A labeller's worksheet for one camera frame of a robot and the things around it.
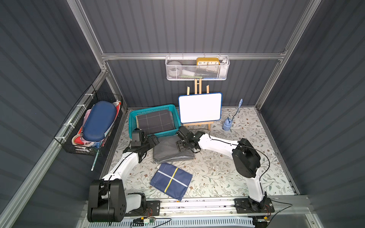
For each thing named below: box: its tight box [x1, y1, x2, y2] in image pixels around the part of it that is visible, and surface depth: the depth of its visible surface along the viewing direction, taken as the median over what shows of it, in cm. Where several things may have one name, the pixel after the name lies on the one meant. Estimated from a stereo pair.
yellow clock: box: [196, 57, 221, 66], surface depth 90 cm
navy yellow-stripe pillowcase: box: [149, 162, 193, 202], surface depth 84 cm
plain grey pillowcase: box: [153, 134, 195, 164], surface depth 93 cm
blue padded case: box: [82, 100, 117, 142], surface depth 68 cm
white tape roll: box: [166, 60, 183, 79], surface depth 89 cm
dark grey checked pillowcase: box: [136, 109, 176, 135], surface depth 106 cm
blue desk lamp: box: [222, 98, 244, 132], surface depth 104 cm
